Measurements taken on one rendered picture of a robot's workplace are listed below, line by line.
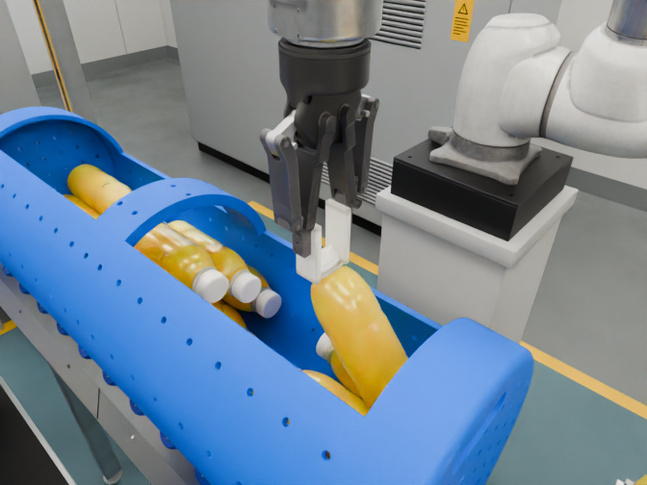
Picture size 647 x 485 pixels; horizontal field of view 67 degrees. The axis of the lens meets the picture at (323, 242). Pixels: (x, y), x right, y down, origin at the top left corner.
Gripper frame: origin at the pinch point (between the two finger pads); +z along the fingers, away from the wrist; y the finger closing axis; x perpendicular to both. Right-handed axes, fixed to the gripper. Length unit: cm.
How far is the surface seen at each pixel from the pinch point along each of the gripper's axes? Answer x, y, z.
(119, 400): -24.9, 17.0, 31.6
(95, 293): -18.3, 17.3, 6.7
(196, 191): -20.1, 1.4, 0.9
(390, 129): -93, -151, 60
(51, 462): -87, 24, 109
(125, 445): -22.9, 19.0, 38.5
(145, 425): -18.1, 16.8, 31.4
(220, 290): -12.6, 5.0, 10.7
